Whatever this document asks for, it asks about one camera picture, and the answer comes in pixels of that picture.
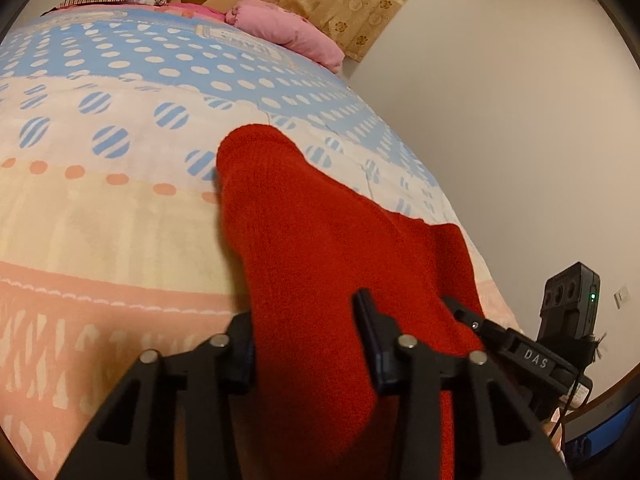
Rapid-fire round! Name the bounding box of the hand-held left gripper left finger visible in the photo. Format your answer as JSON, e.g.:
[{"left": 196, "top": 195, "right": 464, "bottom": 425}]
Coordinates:
[{"left": 55, "top": 312, "right": 257, "bottom": 480}]

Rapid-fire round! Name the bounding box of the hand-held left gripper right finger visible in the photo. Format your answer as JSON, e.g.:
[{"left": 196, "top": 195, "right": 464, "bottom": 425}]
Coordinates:
[{"left": 352, "top": 289, "right": 576, "bottom": 480}]

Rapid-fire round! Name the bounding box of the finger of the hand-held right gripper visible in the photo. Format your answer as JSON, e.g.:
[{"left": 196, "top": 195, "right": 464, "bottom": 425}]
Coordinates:
[{"left": 442, "top": 296, "right": 508, "bottom": 353}]

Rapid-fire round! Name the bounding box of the red knit cardigan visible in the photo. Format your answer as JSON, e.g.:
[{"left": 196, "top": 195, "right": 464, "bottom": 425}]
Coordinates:
[{"left": 216, "top": 124, "right": 488, "bottom": 480}]

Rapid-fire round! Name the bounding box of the blue object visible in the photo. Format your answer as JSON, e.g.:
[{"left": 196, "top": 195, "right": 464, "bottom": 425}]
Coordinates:
[{"left": 565, "top": 400, "right": 637, "bottom": 467}]

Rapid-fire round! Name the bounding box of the dotted pink and blue blanket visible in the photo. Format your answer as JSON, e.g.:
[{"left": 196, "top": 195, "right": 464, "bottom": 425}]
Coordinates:
[{"left": 0, "top": 5, "right": 523, "bottom": 480}]

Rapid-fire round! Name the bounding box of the pink pillow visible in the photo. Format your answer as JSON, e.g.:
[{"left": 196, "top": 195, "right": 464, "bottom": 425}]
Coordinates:
[{"left": 225, "top": 0, "right": 346, "bottom": 72}]

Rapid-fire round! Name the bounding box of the beige patterned curtain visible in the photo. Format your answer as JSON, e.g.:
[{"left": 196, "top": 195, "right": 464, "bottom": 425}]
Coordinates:
[{"left": 250, "top": 0, "right": 447, "bottom": 64}]

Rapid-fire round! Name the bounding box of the black cable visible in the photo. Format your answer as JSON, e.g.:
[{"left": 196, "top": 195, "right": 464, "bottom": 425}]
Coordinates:
[{"left": 554, "top": 360, "right": 598, "bottom": 458}]

